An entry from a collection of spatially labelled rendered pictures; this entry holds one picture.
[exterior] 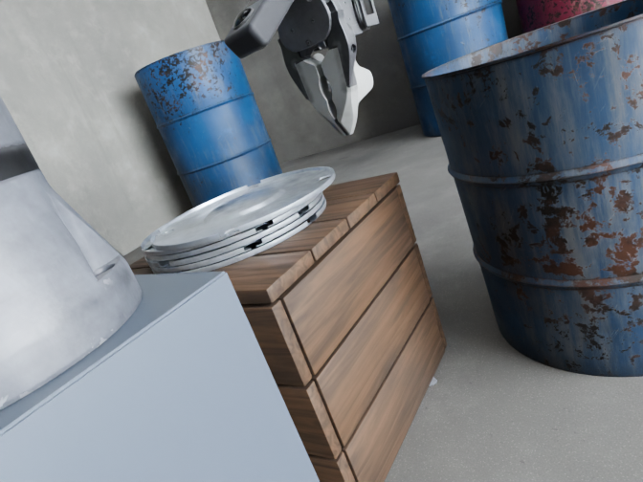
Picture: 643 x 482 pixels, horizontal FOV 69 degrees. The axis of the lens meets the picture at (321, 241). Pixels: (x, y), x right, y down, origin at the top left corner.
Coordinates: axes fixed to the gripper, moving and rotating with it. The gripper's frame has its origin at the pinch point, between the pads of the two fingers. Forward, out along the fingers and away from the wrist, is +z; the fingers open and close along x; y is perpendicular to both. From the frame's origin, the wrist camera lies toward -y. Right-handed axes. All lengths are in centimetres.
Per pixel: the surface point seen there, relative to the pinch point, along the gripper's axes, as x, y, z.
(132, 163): 240, 89, 3
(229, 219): 20.3, -5.0, 8.0
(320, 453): 6.5, -14.9, 35.7
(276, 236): 13.6, -3.6, 11.5
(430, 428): 4.4, 3.1, 47.5
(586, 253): -15.6, 20.7, 26.7
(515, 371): -3, 19, 48
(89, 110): 236, 78, -31
